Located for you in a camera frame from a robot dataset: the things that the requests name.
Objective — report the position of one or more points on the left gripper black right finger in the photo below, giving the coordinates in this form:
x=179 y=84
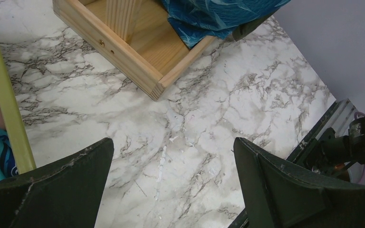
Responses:
x=347 y=203

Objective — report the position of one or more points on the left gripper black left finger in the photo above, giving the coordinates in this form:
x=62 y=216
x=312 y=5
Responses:
x=62 y=194

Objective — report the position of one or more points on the blue leaf print shorts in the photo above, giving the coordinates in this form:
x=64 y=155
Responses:
x=193 y=20

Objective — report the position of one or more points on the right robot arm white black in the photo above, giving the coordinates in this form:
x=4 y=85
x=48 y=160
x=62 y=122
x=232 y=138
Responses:
x=332 y=156

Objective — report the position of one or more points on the dark olive shorts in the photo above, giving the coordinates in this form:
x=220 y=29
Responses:
x=244 y=29

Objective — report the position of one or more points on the olive green plastic basket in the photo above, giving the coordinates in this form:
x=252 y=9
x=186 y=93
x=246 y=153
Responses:
x=14 y=124

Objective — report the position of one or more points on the wooden clothes rack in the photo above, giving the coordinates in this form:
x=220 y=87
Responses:
x=135 y=36

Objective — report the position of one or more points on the black metal base rail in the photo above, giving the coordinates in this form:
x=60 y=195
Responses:
x=273 y=193

